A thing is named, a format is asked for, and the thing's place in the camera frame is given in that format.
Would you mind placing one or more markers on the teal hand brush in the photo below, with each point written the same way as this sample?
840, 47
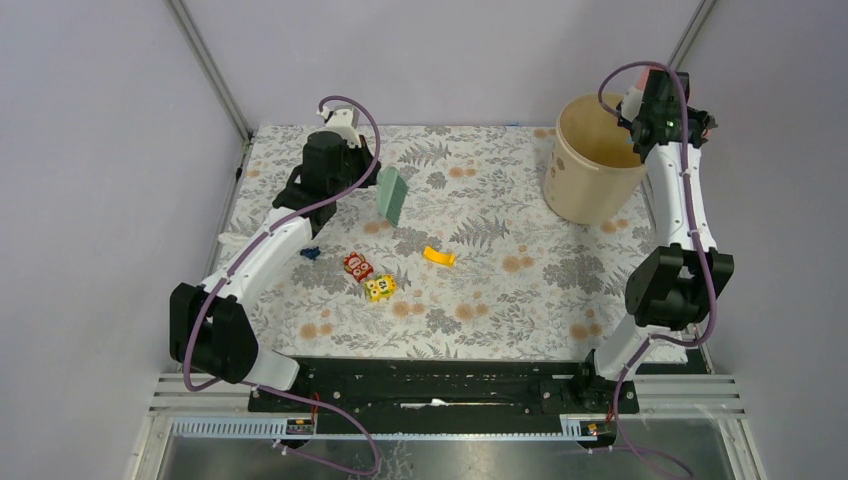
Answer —
392, 190

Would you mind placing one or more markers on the yellow owl puzzle piece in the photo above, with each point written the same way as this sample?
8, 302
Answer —
379, 288

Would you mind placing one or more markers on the pink plastic dustpan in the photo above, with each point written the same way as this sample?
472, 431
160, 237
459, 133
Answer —
665, 115

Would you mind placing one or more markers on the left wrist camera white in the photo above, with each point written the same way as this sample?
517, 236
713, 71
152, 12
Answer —
343, 121

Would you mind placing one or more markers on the floral tablecloth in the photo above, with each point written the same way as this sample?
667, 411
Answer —
526, 284

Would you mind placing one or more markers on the beige paper bucket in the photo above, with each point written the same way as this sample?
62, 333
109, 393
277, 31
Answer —
592, 170

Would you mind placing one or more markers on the yellow curved wooden block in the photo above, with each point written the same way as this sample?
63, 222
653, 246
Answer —
437, 257

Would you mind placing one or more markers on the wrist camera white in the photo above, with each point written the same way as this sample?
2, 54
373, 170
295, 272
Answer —
630, 104
343, 121

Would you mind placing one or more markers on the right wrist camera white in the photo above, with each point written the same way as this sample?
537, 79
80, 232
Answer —
630, 104

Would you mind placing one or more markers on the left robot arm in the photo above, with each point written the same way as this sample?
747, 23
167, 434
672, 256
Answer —
209, 328

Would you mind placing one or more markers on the red owl puzzle piece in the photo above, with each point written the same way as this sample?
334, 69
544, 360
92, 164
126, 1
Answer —
358, 267

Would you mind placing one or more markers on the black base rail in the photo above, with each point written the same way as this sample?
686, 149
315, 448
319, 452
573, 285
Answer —
557, 387

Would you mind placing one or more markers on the blue paper scrap far left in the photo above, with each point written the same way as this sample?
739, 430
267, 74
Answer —
311, 253

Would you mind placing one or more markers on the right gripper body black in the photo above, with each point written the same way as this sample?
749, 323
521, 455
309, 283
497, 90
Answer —
700, 117

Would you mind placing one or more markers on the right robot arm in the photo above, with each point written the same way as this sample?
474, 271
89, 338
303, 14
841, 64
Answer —
672, 295

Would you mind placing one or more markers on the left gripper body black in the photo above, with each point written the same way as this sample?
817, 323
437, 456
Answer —
355, 165

